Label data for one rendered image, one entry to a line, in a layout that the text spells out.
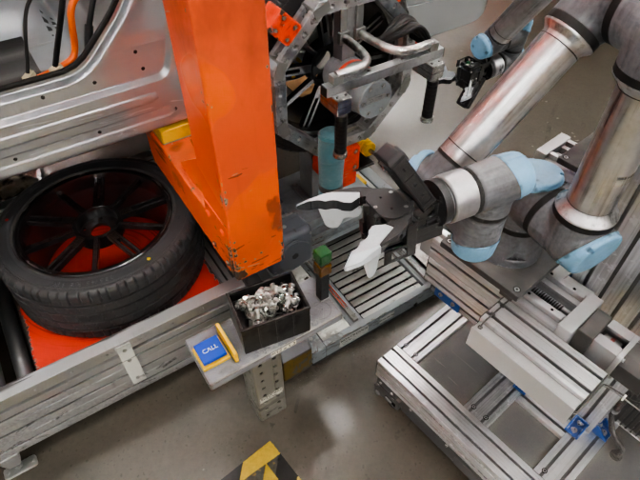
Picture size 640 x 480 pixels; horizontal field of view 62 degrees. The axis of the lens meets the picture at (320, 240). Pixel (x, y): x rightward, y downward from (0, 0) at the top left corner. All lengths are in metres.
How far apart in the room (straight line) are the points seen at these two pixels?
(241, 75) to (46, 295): 0.92
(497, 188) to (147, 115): 1.23
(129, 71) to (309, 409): 1.23
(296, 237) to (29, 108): 0.90
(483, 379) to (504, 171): 1.09
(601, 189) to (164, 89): 1.25
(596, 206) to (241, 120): 0.75
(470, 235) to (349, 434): 1.15
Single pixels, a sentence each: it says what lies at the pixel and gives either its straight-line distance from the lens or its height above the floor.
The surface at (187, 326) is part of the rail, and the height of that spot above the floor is 0.32.
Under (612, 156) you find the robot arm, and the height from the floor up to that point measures 1.21.
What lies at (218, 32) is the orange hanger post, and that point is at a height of 1.27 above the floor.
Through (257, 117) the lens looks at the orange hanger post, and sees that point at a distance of 1.27.
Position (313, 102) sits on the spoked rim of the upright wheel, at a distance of 1.90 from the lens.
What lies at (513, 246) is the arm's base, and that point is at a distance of 1.26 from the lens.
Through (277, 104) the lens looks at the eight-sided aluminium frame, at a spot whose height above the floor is 0.85.
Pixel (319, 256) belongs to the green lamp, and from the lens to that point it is 1.46.
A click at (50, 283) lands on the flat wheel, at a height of 0.50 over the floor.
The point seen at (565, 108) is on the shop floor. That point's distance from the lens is 3.51.
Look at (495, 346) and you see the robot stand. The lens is 1.27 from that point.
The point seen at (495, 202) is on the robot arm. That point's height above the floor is 1.21.
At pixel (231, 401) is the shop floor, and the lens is 1.98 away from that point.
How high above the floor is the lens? 1.75
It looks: 47 degrees down
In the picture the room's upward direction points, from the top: straight up
